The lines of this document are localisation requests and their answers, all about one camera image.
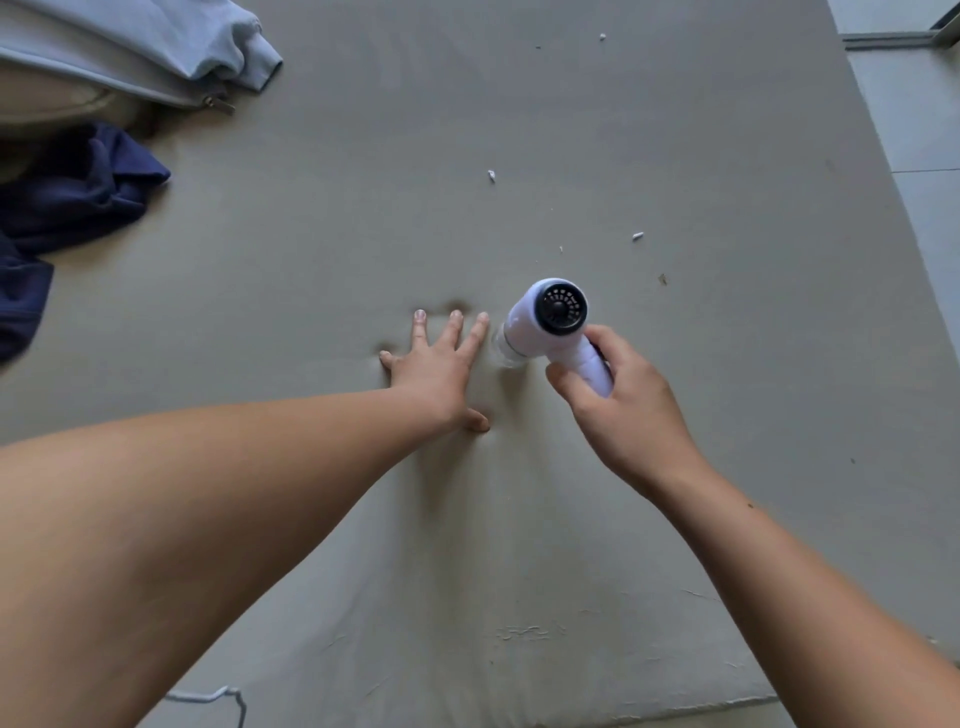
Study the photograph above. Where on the person's left thumb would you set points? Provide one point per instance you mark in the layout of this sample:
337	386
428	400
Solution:
478	421

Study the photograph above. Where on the navy blue garment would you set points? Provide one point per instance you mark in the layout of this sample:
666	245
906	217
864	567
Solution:
60	202

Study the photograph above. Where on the person's left forearm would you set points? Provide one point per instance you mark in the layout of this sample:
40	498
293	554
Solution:
225	525

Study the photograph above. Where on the light blue zip garment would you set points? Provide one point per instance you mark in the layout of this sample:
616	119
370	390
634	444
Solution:
142	41

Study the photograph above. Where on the person's right forearm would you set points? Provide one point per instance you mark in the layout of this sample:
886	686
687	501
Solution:
795	600

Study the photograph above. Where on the beige pillow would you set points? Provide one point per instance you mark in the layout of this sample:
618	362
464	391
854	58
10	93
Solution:
52	109

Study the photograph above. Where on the person's left middle finger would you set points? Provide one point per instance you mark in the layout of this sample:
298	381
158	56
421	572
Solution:
451	328

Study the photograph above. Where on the person's left hand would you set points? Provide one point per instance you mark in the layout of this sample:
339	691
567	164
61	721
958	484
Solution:
431	379

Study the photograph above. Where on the metal window rail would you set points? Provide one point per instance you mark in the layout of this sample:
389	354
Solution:
900	34

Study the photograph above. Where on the person's left little finger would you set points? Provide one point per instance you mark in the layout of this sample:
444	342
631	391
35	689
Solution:
388	361

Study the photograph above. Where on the person's right hand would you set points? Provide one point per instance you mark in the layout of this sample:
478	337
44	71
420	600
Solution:
630	420

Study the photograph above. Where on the person's right thumb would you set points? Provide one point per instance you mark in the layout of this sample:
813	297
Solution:
564	382

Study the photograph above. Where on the grey mattress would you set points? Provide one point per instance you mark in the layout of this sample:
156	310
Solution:
600	525

